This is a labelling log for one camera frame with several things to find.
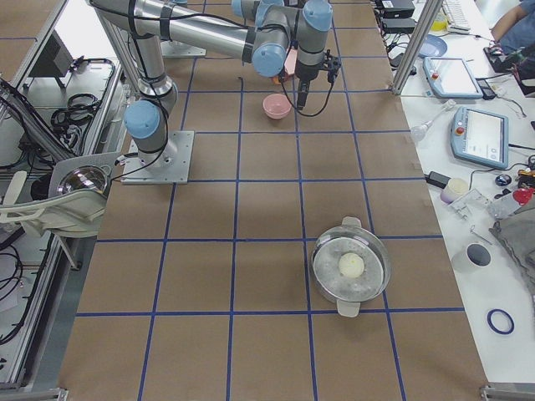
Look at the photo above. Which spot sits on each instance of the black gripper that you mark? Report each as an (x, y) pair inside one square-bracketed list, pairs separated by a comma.
[(306, 73)]

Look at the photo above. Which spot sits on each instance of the pink bowl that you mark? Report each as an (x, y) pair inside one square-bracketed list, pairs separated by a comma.
[(276, 106)]

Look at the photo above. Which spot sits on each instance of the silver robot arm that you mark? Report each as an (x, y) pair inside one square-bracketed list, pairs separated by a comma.
[(196, 72)]

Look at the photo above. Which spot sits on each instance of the pink plate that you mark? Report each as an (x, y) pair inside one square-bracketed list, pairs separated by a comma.
[(290, 63)]

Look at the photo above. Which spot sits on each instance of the blue plate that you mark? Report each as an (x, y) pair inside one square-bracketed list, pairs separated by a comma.
[(433, 46)]

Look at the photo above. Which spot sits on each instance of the light bulb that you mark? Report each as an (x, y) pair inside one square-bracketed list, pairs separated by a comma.
[(418, 133)]

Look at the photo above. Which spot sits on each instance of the far blue teach pendant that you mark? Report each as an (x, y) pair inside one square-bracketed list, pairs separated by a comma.
[(451, 78)]

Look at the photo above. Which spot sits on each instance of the blue teach pendant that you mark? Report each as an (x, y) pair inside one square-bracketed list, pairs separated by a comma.
[(451, 78), (480, 137)]

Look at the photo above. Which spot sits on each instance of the black power adapter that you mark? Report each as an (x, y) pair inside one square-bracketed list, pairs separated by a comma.
[(437, 180)]

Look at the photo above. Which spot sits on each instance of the near blue teach pendant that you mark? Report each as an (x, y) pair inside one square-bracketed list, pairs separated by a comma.
[(480, 137)]

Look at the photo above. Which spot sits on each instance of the purple white cup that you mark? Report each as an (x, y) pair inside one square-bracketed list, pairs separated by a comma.
[(454, 189)]

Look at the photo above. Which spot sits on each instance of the steel steamer pot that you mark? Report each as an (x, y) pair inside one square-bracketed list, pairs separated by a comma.
[(347, 294)]

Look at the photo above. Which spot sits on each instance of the white steamed bun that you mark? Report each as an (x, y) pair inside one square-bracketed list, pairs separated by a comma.
[(351, 265)]

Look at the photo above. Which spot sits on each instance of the glass pot lid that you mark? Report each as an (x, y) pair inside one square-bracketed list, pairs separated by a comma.
[(85, 177)]

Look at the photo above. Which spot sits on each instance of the white paper cup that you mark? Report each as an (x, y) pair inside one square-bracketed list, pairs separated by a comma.
[(472, 258)]

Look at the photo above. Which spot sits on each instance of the grey cloth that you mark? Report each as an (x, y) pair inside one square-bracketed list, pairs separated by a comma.
[(516, 235)]

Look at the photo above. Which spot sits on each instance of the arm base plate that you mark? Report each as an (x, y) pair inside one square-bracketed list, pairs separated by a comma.
[(174, 49), (172, 166)]

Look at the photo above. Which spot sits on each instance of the aluminium frame post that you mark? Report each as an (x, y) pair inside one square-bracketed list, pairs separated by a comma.
[(422, 28)]

